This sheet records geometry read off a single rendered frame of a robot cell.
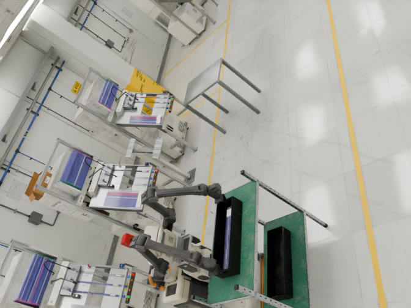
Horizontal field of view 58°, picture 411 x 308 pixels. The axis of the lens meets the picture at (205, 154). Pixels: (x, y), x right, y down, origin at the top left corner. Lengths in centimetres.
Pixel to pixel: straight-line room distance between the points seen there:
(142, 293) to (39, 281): 123
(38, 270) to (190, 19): 606
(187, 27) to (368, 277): 679
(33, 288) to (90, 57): 462
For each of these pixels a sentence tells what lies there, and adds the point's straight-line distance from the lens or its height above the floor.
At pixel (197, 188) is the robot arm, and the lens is 275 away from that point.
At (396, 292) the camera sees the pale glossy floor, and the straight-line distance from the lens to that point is 311.
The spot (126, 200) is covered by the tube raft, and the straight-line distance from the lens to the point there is 495.
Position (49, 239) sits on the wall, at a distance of 636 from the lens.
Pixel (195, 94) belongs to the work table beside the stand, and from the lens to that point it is 503.
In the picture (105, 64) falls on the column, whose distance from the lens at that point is 779.
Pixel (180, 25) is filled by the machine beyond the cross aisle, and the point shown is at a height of 50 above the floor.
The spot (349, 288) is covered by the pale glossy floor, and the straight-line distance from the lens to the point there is 328.
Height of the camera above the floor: 273
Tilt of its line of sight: 29 degrees down
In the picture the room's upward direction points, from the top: 58 degrees counter-clockwise
